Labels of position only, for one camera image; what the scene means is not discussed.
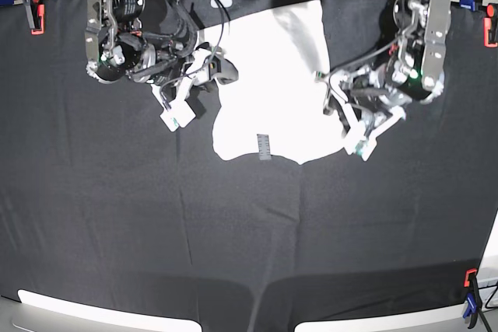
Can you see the red blue clamp near right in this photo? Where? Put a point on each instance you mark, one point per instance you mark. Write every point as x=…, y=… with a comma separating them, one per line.
x=472, y=298

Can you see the black table cloth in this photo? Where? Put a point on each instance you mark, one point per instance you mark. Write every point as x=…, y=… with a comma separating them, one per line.
x=101, y=204

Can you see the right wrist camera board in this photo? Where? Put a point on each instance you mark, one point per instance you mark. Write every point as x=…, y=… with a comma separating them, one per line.
x=177, y=114

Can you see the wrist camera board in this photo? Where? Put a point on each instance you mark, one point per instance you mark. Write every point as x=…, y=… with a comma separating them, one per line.
x=177, y=114
x=356, y=143

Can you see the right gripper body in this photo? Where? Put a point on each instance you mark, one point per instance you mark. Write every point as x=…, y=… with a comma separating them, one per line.
x=197, y=72

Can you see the red black clamp far left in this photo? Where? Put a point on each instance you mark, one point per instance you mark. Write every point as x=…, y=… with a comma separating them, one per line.
x=35, y=14

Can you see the red clamp far right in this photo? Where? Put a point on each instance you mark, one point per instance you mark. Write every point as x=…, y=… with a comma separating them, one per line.
x=490, y=26

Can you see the white printed t-shirt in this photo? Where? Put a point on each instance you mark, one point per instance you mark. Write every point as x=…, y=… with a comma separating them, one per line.
x=277, y=53

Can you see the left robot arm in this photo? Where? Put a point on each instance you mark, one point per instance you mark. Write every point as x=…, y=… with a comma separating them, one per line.
x=414, y=59

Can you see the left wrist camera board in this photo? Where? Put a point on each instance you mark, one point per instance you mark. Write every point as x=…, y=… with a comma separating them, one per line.
x=356, y=143

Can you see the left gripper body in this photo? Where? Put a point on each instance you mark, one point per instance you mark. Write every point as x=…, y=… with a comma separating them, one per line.
x=369, y=100

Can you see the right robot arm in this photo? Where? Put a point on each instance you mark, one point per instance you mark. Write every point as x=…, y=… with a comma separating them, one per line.
x=173, y=63

